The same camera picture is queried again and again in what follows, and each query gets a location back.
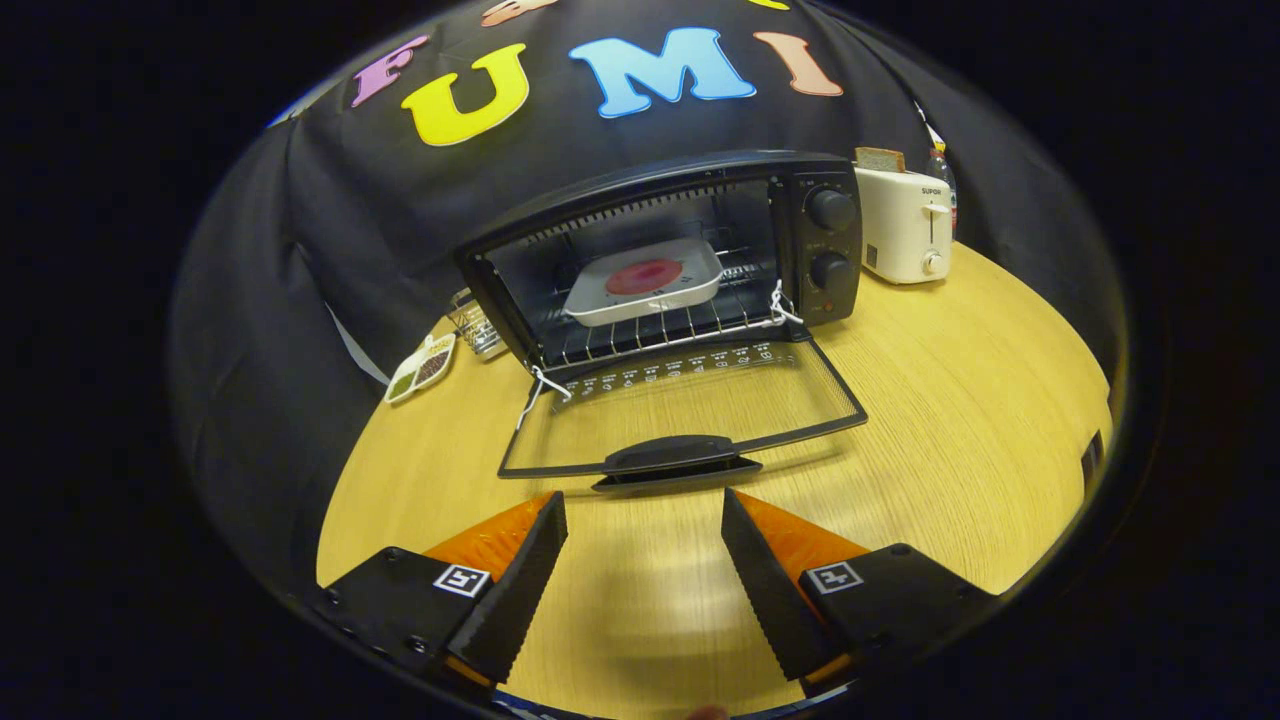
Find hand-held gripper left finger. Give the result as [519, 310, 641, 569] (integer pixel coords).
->
[310, 490, 569, 701]

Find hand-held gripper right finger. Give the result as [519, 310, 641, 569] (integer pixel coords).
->
[720, 487, 1001, 701]

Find white square plate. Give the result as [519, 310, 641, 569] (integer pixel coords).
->
[563, 238, 725, 328]

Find pink ham slice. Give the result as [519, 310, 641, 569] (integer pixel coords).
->
[605, 259, 685, 297]

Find black toaster oven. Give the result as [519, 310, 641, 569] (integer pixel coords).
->
[455, 150, 869, 493]

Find white pop-up toaster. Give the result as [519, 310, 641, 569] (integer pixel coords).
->
[855, 165, 954, 286]

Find white divided bean dish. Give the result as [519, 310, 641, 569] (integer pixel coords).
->
[384, 333, 458, 405]

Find clear water bottle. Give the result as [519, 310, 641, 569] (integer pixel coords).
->
[925, 143, 959, 236]

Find small wire basket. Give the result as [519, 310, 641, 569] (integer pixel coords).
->
[447, 289, 508, 361]

